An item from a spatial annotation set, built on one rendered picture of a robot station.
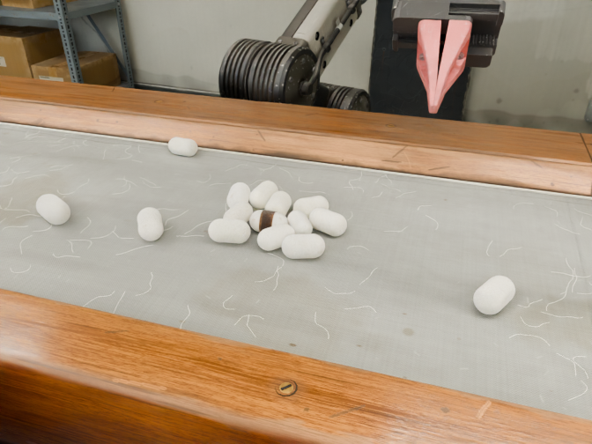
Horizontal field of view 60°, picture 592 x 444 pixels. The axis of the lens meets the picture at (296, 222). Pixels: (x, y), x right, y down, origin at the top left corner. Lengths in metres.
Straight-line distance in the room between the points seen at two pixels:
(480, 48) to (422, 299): 0.28
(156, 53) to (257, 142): 2.47
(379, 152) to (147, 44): 2.57
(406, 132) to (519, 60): 1.90
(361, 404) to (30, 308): 0.22
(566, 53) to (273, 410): 2.30
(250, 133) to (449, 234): 0.26
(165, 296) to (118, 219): 0.13
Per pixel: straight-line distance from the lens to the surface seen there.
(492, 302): 0.38
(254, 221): 0.44
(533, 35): 2.46
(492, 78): 2.50
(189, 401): 0.29
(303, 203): 0.46
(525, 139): 0.63
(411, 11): 0.53
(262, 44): 0.89
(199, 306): 0.38
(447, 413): 0.29
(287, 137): 0.60
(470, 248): 0.46
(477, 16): 0.54
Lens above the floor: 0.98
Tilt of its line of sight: 32 degrees down
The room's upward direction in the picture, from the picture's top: straight up
